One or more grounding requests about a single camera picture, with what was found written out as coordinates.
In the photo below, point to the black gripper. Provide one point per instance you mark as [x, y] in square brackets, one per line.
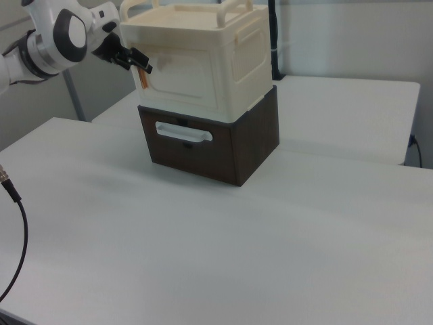
[108, 47]

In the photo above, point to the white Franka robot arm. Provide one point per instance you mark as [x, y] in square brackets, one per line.
[71, 37]

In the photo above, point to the cream plastic cabinet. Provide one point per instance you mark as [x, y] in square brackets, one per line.
[250, 84]

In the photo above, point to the dark brown drawer box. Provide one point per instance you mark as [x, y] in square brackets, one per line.
[257, 135]

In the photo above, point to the grey metal frame post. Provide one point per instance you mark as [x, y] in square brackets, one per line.
[75, 98]

